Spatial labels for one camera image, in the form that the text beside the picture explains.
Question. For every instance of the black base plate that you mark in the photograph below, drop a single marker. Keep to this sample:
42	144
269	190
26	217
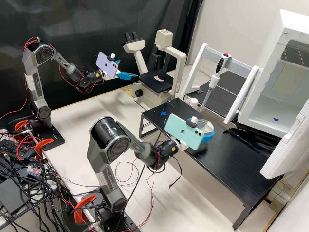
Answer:
56	141
131	224

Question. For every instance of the flat black box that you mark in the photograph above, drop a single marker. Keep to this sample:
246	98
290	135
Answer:
12	195

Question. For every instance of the white incubator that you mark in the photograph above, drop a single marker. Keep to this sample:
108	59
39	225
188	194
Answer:
265	60

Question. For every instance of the red clamp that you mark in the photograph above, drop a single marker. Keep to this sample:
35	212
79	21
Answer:
79	210
19	125
41	145

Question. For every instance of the white pipette stand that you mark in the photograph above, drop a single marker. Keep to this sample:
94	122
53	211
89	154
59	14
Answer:
237	63

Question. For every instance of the right wrist camera phone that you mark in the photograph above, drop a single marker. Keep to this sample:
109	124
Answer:
181	130

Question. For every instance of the left wrist camera phone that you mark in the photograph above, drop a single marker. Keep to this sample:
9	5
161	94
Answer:
108	68

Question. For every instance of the black platform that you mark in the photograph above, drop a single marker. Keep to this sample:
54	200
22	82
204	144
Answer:
224	96
229	164

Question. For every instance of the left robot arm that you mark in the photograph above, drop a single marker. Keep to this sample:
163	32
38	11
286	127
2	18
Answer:
33	79

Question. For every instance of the small circuit board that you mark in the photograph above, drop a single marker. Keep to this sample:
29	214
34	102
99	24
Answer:
35	170

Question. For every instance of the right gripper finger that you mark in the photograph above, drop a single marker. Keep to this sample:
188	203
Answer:
208	139

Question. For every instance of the incubator door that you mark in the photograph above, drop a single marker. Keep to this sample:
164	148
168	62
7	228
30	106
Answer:
287	154

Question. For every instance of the pipette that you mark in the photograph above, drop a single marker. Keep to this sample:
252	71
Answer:
219	64

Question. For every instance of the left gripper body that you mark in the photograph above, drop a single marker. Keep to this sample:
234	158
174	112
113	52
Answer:
118	74

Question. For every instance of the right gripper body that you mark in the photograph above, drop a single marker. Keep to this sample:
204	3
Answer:
182	146

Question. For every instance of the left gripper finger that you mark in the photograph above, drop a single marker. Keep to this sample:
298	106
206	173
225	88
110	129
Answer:
118	63
125	76

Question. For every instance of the wrist camera phone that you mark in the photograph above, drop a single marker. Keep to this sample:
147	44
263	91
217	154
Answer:
181	130
108	68

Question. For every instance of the white-capped bottle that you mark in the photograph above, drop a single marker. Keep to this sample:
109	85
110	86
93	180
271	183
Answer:
193	101

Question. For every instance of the cream microscope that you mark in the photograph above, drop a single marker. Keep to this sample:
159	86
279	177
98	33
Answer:
144	93

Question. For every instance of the black power adapter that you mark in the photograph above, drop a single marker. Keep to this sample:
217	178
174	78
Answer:
17	149

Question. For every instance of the petri dish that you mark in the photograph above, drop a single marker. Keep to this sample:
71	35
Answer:
205	126

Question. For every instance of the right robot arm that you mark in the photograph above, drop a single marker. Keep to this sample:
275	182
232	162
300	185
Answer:
108	135

